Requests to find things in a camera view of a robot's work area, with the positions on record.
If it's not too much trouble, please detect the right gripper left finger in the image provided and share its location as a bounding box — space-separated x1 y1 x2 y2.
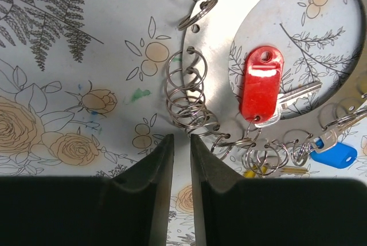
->
1 134 174 245

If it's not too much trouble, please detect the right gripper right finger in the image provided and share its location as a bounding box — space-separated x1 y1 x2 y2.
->
190 135 366 245

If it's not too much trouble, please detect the blue key tag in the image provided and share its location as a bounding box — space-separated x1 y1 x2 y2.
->
310 139 357 169

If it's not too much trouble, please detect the yellow key tag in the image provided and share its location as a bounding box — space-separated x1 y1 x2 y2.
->
243 171 257 178

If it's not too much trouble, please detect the red key tag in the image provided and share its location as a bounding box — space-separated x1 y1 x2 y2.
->
240 45 284 124

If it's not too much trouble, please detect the silver key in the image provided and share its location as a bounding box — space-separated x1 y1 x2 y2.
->
255 81 322 128

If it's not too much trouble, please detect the floral table mat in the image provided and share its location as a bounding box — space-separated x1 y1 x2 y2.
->
1 0 362 245

